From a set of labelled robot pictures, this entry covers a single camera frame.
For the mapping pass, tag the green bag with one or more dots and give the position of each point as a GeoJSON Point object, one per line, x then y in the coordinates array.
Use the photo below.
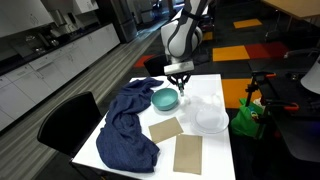
{"type": "Point", "coordinates": [245, 123]}

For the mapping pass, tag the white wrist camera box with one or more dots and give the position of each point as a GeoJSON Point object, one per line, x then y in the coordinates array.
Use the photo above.
{"type": "Point", "coordinates": [179, 68]}

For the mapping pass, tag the green white marker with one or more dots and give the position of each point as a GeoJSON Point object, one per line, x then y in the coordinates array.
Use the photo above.
{"type": "Point", "coordinates": [181, 89]}

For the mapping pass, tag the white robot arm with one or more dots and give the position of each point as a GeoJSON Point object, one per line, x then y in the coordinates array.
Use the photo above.
{"type": "Point", "coordinates": [180, 38]}

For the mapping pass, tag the stainless steel refrigerator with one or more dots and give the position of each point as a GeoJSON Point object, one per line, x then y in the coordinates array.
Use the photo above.
{"type": "Point", "coordinates": [118, 13]}

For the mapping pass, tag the clear plate near bowl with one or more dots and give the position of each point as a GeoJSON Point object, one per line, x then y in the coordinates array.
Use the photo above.
{"type": "Point", "coordinates": [210, 119]}

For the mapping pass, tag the white kitchen cabinets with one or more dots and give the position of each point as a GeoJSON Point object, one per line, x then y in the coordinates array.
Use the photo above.
{"type": "Point", "coordinates": [24, 86]}

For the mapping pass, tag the teal bowl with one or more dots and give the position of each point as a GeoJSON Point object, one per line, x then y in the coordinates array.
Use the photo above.
{"type": "Point", "coordinates": [165, 99]}

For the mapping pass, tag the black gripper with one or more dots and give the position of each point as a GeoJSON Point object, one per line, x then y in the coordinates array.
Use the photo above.
{"type": "Point", "coordinates": [179, 77]}

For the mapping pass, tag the dark blue cloth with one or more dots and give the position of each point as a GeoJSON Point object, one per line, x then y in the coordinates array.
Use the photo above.
{"type": "Point", "coordinates": [121, 144]}

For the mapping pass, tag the black chair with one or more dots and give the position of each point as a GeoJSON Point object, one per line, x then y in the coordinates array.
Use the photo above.
{"type": "Point", "coordinates": [68, 126]}
{"type": "Point", "coordinates": [155, 65]}

